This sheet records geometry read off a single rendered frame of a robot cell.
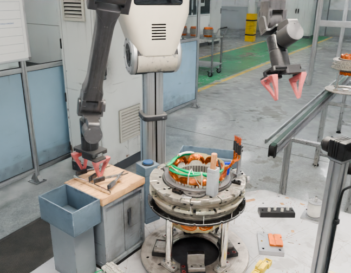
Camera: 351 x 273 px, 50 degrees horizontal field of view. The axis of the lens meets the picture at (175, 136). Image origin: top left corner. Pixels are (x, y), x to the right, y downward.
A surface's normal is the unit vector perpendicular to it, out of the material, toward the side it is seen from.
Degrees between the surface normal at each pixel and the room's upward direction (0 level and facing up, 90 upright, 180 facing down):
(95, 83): 116
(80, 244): 90
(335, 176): 90
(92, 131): 90
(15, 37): 90
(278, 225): 0
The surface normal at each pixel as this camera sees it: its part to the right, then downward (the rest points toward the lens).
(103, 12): 0.25, 0.72
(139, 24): 0.35, 0.33
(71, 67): -0.53, 0.29
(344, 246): 0.01, -0.93
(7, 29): 0.84, 0.20
